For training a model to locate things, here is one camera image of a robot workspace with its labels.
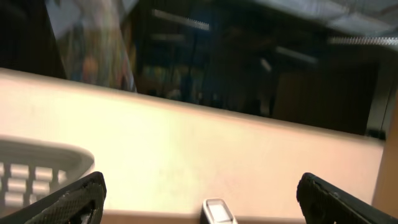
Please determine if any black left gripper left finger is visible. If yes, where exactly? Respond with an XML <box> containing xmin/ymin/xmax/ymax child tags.
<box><xmin>1</xmin><ymin>172</ymin><xmax>106</xmax><ymax>224</ymax></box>

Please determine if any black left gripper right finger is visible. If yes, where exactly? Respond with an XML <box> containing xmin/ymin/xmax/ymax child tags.
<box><xmin>296</xmin><ymin>172</ymin><xmax>397</xmax><ymax>224</ymax></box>

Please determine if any white barcode scanner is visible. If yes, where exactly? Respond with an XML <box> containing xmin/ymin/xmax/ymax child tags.
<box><xmin>200</xmin><ymin>198</ymin><xmax>238</xmax><ymax>224</ymax></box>

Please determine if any grey plastic shopping basket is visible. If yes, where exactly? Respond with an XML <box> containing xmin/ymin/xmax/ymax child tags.
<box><xmin>1</xmin><ymin>136</ymin><xmax>95</xmax><ymax>217</ymax></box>

